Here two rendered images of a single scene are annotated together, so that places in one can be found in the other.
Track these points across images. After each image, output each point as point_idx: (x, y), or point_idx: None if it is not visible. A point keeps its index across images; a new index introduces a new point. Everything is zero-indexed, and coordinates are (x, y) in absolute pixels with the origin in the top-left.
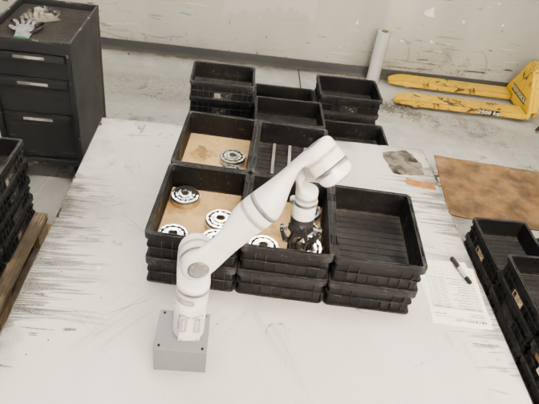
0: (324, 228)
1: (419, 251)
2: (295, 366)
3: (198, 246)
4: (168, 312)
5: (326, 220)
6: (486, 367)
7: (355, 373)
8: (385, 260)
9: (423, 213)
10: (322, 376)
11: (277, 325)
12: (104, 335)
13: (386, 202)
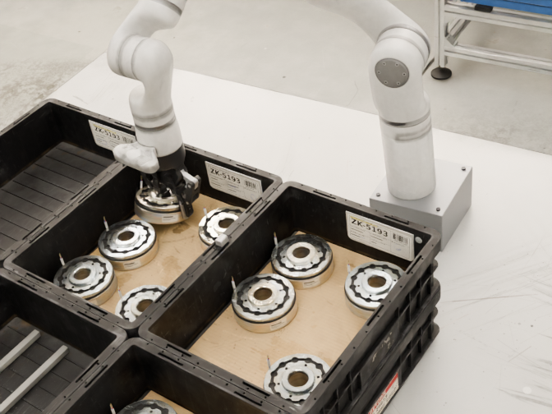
0: (91, 232)
1: (21, 125)
2: (282, 167)
3: (399, 28)
4: (433, 209)
5: (87, 213)
6: None
7: (216, 144)
8: (51, 182)
9: None
10: (257, 151)
11: None
12: (534, 263)
13: None
